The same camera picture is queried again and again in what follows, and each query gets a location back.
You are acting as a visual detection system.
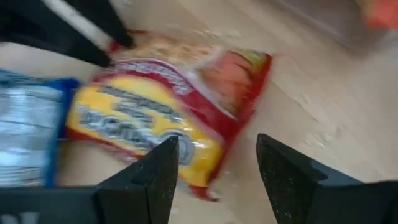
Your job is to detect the clear plastic bin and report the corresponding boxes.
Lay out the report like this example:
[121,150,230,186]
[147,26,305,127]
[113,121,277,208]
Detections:
[273,0,398,54]

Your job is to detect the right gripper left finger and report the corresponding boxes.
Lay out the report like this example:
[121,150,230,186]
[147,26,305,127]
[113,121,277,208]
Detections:
[95,136,180,224]

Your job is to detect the blue Maruchan noodle pack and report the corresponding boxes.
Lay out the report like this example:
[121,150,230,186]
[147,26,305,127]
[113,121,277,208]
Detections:
[0,70,80,187]

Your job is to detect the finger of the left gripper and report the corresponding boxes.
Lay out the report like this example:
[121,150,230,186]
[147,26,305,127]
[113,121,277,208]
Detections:
[0,0,112,68]
[63,0,136,49]

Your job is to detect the red Maruchan noodle pack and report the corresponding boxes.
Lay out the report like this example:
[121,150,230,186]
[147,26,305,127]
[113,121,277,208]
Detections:
[65,30,274,202]

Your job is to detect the orange Maruchan noodle pack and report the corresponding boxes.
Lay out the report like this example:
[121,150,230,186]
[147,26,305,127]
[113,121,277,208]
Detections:
[357,0,398,30]

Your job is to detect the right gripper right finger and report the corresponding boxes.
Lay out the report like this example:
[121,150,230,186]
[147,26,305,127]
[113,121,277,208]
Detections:
[257,133,361,224]

